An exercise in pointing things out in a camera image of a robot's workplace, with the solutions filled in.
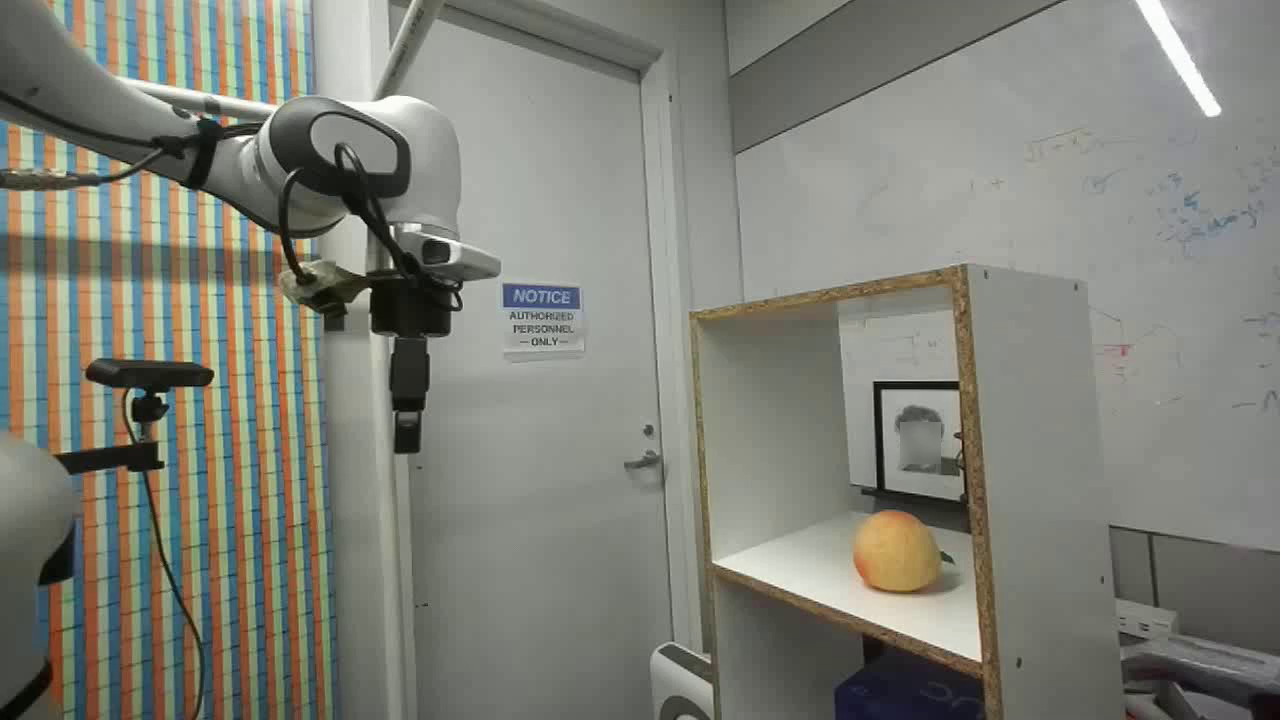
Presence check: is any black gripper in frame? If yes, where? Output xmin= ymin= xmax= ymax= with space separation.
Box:
xmin=369 ymin=272 xmax=460 ymax=456

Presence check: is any orange yellow peach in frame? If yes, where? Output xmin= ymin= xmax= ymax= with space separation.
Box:
xmin=850 ymin=510 xmax=963 ymax=599

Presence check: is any white bookshelf with chipboard edges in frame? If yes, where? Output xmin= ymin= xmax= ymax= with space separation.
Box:
xmin=689 ymin=260 xmax=1130 ymax=720

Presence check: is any blue white notice sign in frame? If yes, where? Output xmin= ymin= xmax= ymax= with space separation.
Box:
xmin=498 ymin=282 xmax=587 ymax=361

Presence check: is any grey door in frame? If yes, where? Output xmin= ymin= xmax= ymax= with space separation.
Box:
xmin=393 ymin=11 xmax=671 ymax=720

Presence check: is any multicolour striped curtain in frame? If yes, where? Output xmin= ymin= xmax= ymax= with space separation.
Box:
xmin=0 ymin=0 xmax=336 ymax=720

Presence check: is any white rounded device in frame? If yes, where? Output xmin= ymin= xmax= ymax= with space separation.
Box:
xmin=647 ymin=637 xmax=719 ymax=720

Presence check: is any black framed portrait picture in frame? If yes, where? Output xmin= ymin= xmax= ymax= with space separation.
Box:
xmin=870 ymin=376 xmax=966 ymax=510

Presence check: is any dark blue object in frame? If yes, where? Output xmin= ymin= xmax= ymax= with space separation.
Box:
xmin=830 ymin=649 xmax=989 ymax=720

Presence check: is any grey partition panel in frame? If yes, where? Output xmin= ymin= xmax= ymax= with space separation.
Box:
xmin=1106 ymin=522 xmax=1280 ymax=657

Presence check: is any white grey office equipment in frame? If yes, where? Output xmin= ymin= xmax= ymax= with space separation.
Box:
xmin=1110 ymin=596 xmax=1280 ymax=720

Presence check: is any bright ceiling light strip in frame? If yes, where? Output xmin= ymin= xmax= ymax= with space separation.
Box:
xmin=1130 ymin=0 xmax=1223 ymax=122

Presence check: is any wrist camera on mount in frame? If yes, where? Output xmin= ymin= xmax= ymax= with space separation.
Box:
xmin=277 ymin=258 xmax=377 ymax=334

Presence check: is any metal door handle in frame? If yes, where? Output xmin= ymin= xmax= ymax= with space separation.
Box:
xmin=620 ymin=449 xmax=667 ymax=492

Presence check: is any black exterior camera bar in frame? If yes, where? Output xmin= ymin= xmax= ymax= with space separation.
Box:
xmin=85 ymin=358 xmax=217 ymax=395

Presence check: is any thin black camera cable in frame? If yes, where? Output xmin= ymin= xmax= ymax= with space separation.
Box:
xmin=120 ymin=395 xmax=217 ymax=720

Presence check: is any black camera stand clamp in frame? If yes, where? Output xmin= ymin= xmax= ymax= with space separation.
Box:
xmin=50 ymin=389 xmax=170 ymax=482

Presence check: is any horizontal metal rail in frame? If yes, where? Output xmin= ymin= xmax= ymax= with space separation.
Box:
xmin=125 ymin=76 xmax=281 ymax=130

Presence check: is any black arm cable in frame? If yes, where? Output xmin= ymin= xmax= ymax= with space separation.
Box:
xmin=0 ymin=112 xmax=462 ymax=317

